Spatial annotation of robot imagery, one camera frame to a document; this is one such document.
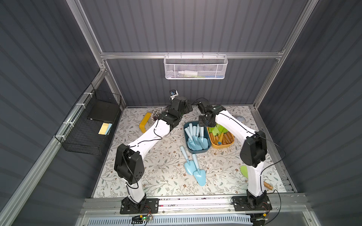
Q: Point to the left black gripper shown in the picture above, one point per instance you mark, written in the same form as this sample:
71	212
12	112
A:
177	102

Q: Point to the white wire wall basket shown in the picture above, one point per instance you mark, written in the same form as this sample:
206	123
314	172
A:
212	67

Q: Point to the black wire side basket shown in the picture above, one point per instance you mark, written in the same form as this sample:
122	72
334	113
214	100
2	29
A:
81	134

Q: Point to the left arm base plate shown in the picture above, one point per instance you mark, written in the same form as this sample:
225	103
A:
147	205

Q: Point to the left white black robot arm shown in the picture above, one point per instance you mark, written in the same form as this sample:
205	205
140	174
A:
141	147

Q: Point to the blue shovel cluster back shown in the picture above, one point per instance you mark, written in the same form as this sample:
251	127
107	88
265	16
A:
203	141

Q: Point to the white bottle in basket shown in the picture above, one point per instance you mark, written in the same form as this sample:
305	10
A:
188	73

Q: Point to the yellow sticky notes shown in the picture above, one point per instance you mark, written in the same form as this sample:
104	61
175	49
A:
104	130

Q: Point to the blue shovel cluster middle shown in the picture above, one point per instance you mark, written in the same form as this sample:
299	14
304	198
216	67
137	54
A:
190	166

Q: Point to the white perforated front panel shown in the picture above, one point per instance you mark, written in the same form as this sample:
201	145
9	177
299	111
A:
176	220

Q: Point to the white round lamp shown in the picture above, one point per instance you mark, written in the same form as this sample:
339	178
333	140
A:
241	119

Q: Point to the colored pencils bunch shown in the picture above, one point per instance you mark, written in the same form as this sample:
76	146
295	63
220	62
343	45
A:
157	114

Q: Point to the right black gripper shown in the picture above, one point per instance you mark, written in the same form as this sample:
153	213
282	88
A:
206	121

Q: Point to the green shovel wooden handle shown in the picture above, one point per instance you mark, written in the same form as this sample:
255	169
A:
214	131

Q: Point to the floral table mat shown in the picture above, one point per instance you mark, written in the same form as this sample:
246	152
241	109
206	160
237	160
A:
164	172

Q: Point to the yellow storage box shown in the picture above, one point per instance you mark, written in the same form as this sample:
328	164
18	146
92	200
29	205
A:
224	140

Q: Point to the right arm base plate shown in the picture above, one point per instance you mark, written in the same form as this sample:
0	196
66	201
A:
248	203

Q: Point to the blue shovel mid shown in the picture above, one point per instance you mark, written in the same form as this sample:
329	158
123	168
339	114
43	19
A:
196	131

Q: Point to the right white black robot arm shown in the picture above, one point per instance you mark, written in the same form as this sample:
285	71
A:
254	147

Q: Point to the black notebook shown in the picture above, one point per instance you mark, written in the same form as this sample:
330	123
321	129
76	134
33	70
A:
104	111

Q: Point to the blue shovel cluster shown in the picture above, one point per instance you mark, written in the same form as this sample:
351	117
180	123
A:
203	141
190	166

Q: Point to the teal storage box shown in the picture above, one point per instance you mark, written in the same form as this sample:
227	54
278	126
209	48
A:
196	140

